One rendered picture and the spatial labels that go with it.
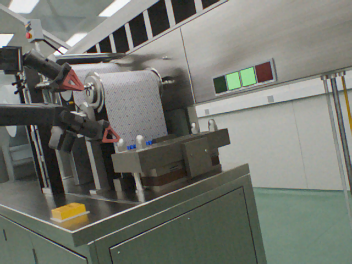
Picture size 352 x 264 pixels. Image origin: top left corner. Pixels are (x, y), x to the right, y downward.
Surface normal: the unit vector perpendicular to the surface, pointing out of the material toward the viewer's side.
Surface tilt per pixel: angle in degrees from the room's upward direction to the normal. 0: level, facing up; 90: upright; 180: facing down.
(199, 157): 90
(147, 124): 90
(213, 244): 90
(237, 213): 90
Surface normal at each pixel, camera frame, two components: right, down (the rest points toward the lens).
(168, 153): 0.63, -0.09
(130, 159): -0.75, 0.19
